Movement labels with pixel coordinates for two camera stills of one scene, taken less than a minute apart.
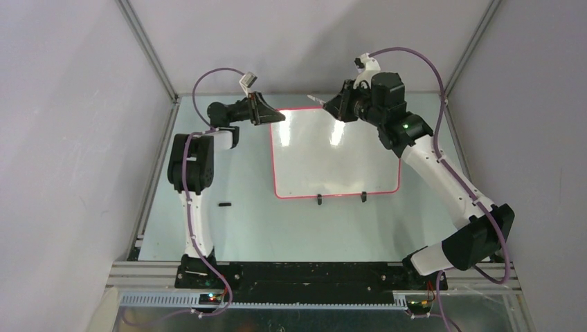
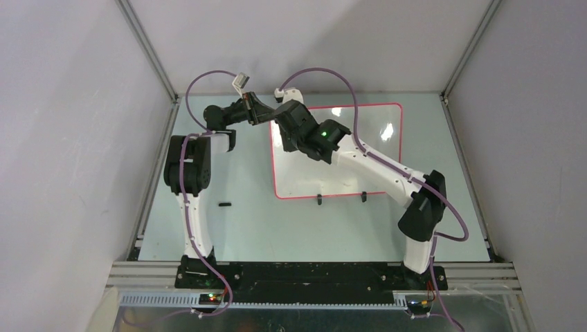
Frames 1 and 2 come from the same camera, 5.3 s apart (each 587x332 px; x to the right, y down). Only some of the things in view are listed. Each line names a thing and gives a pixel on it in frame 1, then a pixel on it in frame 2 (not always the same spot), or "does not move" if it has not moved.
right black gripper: (340, 106) → (287, 146)
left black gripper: (259, 112) does not move
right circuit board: (419, 306) does not move
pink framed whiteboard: (315, 155) does not move
